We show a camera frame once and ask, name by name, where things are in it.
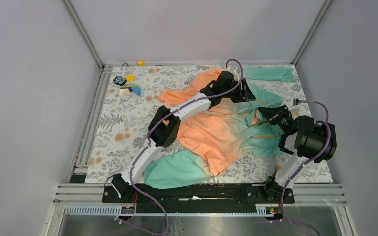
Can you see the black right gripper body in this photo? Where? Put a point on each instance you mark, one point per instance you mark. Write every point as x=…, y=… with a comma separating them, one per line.
x=282, y=120

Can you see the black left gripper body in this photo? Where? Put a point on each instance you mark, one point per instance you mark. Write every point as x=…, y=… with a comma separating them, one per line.
x=238, y=95

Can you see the orange and teal jacket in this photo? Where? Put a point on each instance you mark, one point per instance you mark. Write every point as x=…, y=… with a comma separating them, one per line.
x=224, y=143

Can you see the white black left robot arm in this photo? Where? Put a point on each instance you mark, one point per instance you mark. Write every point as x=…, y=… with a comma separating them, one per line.
x=164, y=127

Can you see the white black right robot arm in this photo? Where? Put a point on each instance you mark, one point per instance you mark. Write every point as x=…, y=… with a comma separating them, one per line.
x=305, y=140

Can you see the blue triangular block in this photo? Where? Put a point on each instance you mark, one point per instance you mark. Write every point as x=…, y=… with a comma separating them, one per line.
x=136, y=90

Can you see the floral patterned table cloth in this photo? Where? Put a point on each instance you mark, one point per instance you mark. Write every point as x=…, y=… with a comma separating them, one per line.
x=124, y=122

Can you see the green yellow flat stick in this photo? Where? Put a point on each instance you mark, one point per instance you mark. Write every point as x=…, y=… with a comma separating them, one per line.
x=129, y=86

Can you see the yellow round disc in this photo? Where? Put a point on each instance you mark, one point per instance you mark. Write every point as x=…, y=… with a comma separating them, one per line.
x=130, y=77

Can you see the white toy block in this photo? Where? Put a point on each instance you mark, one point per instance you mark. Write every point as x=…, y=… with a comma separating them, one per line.
x=124, y=92

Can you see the black blue toy car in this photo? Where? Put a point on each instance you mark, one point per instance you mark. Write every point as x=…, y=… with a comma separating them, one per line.
x=119, y=80

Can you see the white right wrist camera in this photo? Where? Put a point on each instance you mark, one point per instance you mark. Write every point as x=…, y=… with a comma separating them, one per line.
x=296, y=107

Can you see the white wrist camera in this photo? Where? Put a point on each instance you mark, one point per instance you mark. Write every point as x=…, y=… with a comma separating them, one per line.
x=296, y=107
x=235, y=71

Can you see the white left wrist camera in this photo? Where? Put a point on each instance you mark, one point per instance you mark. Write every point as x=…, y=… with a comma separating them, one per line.
x=235, y=71

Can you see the aluminium frame rails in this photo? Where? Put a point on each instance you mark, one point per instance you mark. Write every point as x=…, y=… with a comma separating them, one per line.
x=308, y=194

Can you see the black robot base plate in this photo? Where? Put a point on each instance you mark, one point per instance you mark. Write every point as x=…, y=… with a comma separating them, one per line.
x=242, y=193

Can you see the white slotted cable duct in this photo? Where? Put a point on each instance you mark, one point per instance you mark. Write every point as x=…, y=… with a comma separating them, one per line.
x=176, y=210

